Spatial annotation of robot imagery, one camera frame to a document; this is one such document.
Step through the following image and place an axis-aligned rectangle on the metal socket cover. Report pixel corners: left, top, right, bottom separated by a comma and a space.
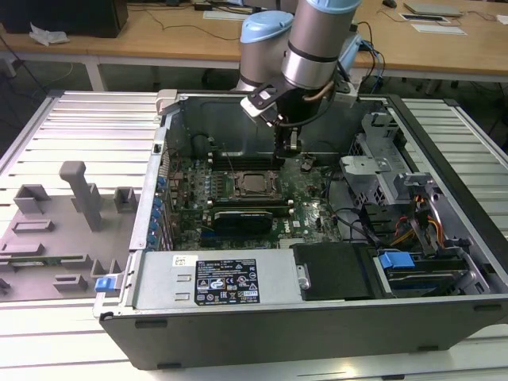
233, 171, 283, 198

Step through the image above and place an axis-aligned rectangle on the thin metal locking lever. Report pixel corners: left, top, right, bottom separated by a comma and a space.
237, 191, 285, 200
221, 143, 235, 172

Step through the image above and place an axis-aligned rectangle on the silver CPU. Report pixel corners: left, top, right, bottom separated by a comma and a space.
243, 173, 270, 194

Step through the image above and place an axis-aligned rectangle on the CPU socket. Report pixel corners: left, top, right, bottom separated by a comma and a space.
231, 169, 286, 200

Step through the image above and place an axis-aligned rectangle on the black RAM stick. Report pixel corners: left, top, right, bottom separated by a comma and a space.
212, 200, 294, 215

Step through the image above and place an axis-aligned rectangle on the metal drive cage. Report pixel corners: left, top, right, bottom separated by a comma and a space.
339, 113, 402, 207

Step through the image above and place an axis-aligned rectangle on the white paper sheet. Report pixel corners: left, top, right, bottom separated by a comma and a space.
202, 9, 249, 21
410, 22, 466, 37

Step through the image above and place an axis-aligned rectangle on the green motherboard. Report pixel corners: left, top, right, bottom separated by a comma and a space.
166, 152, 346, 251

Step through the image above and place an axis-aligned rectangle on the grey case latch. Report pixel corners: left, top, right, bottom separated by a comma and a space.
155, 89, 182, 117

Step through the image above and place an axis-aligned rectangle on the black graphics card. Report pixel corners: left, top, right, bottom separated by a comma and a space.
212, 210, 275, 240

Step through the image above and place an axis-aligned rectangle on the wooden desk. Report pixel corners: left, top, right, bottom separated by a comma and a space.
0, 0, 508, 91

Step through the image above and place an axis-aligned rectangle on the grey flat laptop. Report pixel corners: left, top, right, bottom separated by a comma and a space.
403, 1, 464, 18

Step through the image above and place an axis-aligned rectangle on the black label sticker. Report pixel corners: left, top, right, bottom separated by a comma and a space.
195, 258, 260, 306

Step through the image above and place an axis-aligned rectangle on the blue disk carrier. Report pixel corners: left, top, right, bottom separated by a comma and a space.
379, 252, 416, 279

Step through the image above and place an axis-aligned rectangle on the grey power supply unit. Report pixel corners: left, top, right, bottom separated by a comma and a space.
133, 249, 303, 309

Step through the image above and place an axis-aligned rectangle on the black open PC case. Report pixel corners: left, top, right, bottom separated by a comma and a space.
93, 89, 508, 372

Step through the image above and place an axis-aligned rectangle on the black box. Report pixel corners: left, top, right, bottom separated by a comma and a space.
0, 0, 129, 39

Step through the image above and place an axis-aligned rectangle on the crumpled white paper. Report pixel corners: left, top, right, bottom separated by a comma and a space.
29, 21, 71, 47

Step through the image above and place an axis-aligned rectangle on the grey parts rack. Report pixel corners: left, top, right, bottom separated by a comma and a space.
0, 160, 140, 303

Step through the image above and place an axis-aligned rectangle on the green RAM stick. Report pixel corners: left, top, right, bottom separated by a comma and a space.
10, 257, 64, 267

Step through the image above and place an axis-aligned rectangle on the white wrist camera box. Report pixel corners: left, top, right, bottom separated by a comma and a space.
239, 82, 287, 121

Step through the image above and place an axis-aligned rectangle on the blue cable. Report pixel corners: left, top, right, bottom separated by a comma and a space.
359, 37, 387, 92

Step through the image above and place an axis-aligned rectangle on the black internal cable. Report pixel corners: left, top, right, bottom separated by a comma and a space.
332, 206, 383, 248

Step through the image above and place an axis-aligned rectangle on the orange yellow wire bundle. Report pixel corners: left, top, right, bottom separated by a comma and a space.
392, 194, 445, 248

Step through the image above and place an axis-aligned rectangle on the metal disk bay bracket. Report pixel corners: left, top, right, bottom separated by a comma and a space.
396, 171, 490, 297

